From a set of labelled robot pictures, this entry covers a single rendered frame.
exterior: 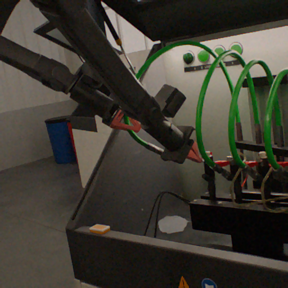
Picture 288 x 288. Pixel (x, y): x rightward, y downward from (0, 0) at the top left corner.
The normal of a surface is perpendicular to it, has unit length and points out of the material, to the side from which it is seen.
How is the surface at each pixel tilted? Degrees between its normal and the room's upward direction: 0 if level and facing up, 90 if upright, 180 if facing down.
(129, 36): 90
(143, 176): 90
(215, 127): 90
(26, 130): 90
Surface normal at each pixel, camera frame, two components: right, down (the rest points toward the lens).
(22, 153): 0.69, 0.02
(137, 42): -0.71, 0.22
